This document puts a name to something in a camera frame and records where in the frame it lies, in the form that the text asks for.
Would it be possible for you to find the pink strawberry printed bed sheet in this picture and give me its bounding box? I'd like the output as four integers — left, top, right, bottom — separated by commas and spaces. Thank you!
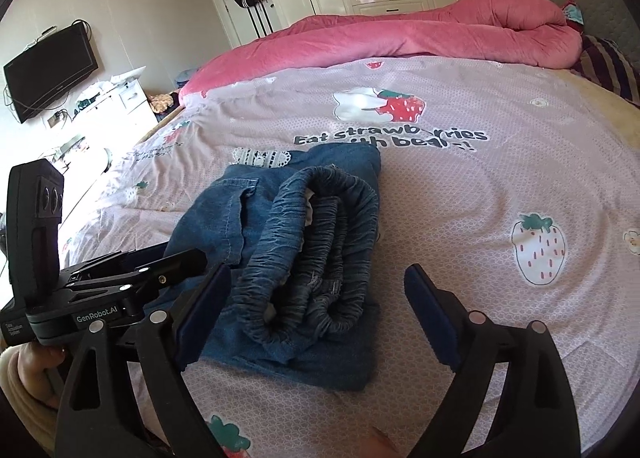
62, 55, 640, 458

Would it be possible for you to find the white door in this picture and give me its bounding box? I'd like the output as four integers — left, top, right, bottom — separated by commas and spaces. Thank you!
201, 0, 287, 51

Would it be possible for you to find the black flat television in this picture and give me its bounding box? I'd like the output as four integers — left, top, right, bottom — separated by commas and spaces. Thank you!
2, 20, 99, 125

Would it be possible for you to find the white dresser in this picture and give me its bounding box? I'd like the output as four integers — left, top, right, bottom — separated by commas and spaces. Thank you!
47, 65, 157, 135

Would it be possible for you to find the silver laptop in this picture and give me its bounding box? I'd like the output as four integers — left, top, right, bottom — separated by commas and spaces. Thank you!
109, 65, 147, 87

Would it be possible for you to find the person's right hand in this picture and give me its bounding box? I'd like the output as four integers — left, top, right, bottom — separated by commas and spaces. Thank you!
372, 427, 401, 458

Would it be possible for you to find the blue denim skirt with lace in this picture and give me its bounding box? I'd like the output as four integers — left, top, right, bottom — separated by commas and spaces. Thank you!
162, 143, 383, 391

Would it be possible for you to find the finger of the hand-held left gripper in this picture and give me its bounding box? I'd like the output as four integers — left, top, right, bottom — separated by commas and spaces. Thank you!
66, 248, 208, 311
60, 247, 168, 284

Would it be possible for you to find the beige blanket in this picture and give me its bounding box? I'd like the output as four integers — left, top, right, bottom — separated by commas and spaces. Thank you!
560, 68, 640, 154

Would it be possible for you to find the pink quilt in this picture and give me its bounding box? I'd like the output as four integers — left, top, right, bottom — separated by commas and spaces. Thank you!
177, 0, 583, 96

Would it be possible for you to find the striped pillow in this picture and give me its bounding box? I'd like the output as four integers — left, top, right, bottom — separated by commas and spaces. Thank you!
570, 33, 640, 105

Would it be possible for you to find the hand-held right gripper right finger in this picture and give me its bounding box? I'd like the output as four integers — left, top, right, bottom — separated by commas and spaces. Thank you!
404, 263, 583, 458

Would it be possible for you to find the wooden bed frame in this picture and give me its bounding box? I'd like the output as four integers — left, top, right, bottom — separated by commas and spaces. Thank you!
134, 105, 187, 145

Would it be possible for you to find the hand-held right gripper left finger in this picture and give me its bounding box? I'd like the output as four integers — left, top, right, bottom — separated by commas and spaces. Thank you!
55, 263, 233, 458

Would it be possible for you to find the person's left hand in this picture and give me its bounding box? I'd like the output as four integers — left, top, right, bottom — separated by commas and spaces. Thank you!
17, 340, 68, 401

